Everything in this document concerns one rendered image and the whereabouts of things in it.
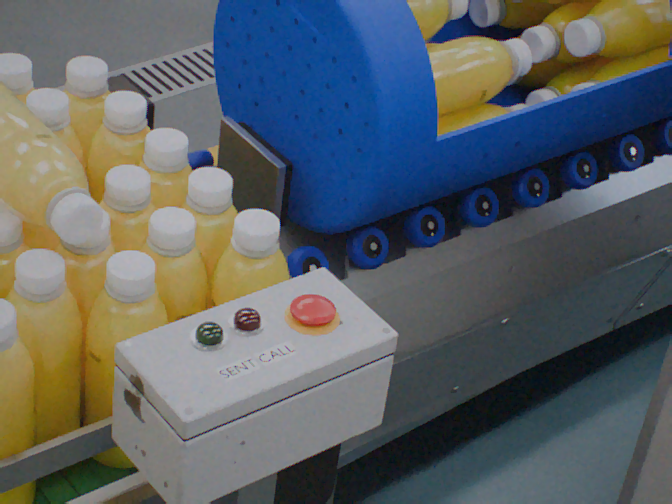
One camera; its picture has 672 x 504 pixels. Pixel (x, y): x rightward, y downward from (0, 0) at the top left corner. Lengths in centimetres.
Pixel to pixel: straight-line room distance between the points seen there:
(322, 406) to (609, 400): 175
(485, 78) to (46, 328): 53
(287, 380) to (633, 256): 75
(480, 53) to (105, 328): 50
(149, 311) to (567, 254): 63
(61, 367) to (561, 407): 171
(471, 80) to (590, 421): 142
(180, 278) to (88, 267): 8
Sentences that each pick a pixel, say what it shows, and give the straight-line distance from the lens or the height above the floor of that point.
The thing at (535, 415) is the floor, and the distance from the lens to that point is 282.
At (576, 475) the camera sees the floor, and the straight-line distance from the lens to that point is 273.
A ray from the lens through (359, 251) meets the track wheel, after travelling 149.
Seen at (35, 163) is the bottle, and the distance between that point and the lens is 123.
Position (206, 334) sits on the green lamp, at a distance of 115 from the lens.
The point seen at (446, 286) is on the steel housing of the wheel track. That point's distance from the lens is 160.
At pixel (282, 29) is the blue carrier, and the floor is 115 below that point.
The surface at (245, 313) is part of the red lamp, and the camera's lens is 117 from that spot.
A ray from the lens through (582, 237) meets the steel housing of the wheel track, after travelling 173.
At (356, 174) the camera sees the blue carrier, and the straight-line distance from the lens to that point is 142.
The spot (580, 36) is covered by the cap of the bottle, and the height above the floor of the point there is 111.
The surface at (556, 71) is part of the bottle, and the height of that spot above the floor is 101.
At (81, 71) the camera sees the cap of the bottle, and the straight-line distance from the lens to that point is 148.
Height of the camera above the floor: 185
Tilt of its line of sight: 37 degrees down
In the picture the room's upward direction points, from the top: 8 degrees clockwise
